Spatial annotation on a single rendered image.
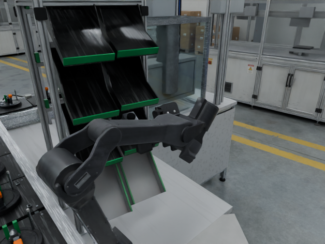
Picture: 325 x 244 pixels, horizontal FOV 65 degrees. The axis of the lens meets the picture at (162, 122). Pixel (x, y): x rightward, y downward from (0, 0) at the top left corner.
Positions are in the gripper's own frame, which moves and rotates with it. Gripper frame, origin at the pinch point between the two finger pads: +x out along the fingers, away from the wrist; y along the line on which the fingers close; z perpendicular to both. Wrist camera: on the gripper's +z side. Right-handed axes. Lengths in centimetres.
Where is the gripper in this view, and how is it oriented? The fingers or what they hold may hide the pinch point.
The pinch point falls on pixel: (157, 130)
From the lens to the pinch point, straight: 73.6
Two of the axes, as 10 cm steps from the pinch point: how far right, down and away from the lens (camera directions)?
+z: -1.5, -9.6, -2.3
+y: -8.6, 2.4, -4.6
